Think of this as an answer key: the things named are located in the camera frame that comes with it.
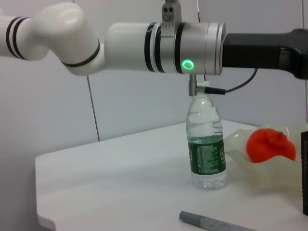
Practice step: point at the black mesh pen holder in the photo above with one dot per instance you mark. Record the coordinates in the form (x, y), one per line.
(305, 168)

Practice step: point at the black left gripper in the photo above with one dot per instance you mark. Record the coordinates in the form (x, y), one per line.
(252, 50)

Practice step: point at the grey marker pen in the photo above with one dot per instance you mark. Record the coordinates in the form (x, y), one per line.
(204, 220)

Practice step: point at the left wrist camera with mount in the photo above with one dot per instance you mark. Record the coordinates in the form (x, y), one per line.
(169, 10)

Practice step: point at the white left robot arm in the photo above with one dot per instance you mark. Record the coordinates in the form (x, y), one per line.
(72, 36)

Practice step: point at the red-orange toy orange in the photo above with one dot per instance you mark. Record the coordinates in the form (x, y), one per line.
(264, 149)

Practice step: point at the translucent green wavy fruit plate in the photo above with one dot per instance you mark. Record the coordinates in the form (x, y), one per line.
(264, 175)

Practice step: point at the clear green-label water bottle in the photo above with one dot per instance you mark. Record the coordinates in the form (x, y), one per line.
(207, 156)

